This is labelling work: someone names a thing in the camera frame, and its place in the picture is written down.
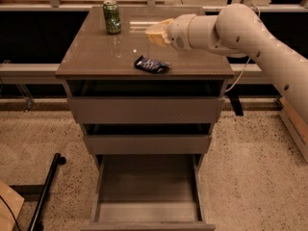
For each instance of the grey drawer cabinet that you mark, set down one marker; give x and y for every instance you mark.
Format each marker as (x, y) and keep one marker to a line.
(93, 40)

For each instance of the grey bottom drawer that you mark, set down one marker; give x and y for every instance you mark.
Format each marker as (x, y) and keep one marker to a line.
(148, 193)

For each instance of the grey drawer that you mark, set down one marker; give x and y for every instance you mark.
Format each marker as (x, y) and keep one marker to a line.
(145, 101)
(148, 138)
(148, 193)

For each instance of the dark blue rxbar wrapper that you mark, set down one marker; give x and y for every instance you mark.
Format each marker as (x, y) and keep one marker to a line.
(150, 65)

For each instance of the cardboard piece left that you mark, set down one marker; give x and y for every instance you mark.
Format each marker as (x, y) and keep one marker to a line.
(11, 203)

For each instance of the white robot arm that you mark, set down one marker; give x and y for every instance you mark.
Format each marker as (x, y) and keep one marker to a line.
(237, 30)

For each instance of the grey top drawer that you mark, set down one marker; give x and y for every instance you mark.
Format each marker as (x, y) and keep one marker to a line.
(145, 101)

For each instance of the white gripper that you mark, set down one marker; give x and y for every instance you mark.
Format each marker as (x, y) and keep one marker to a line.
(178, 32)

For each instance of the green soda can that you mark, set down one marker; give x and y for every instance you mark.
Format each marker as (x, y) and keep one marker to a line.
(112, 18)

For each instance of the metal railing frame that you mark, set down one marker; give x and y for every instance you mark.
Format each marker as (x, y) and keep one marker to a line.
(200, 63)

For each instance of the cardboard box right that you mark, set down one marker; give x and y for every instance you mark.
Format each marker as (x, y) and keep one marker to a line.
(296, 127)

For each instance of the grey middle drawer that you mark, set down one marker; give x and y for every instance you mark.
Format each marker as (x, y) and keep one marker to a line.
(148, 138)

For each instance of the black metal stand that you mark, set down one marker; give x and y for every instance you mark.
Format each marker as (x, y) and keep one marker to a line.
(39, 193)

